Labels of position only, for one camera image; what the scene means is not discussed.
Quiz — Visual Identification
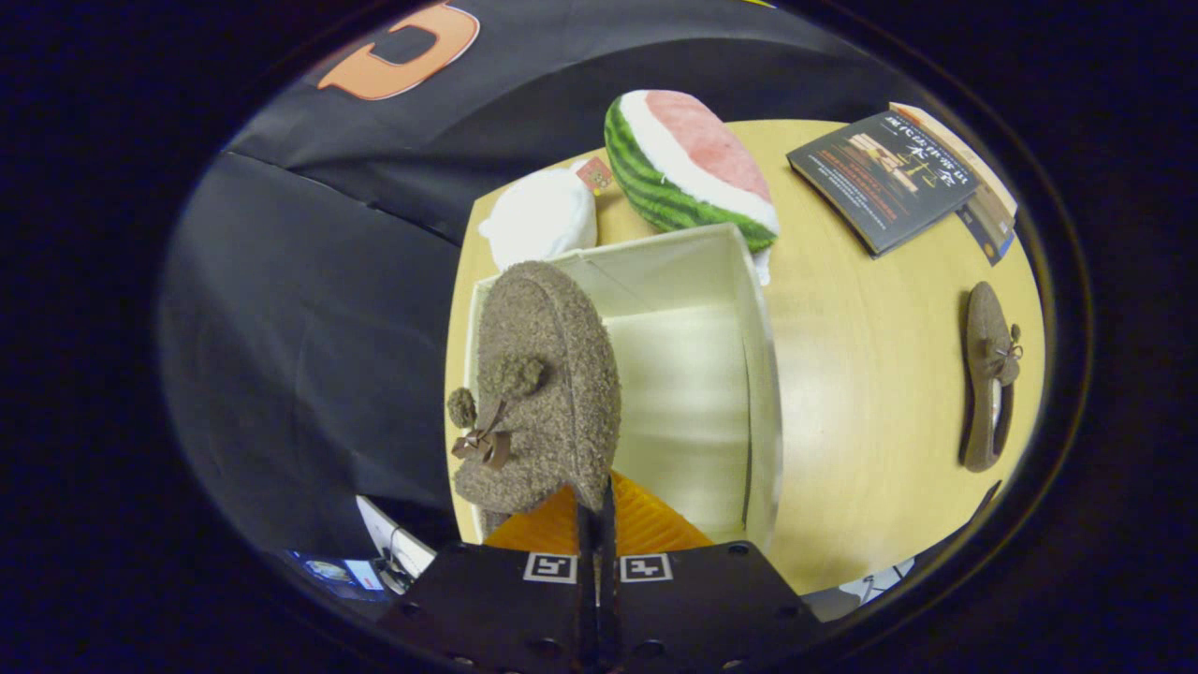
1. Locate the tan cover book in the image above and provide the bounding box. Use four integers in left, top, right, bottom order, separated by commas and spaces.
889, 101, 1019, 218

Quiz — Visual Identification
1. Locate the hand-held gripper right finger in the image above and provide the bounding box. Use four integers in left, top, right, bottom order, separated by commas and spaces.
601, 473, 825, 674

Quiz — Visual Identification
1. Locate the watermelon slice plush toy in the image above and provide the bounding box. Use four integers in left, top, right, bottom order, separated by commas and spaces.
604, 89, 781, 254

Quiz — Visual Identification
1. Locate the small lit screen device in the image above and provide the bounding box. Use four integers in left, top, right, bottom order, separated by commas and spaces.
285, 552, 387, 602

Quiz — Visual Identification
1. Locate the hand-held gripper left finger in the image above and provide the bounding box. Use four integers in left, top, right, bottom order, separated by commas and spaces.
379, 487, 601, 674

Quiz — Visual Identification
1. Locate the white plush toy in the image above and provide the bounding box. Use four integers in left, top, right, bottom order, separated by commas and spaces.
479, 161, 614, 272

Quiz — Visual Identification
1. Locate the brown fuzzy shoe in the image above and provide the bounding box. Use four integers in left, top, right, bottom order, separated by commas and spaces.
446, 260, 622, 539
959, 281, 1024, 474

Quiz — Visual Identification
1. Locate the beige fabric storage box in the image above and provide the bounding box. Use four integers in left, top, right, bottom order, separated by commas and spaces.
463, 223, 784, 553

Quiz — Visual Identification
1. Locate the black cover book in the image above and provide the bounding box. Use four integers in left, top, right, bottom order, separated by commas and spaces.
786, 110, 981, 258

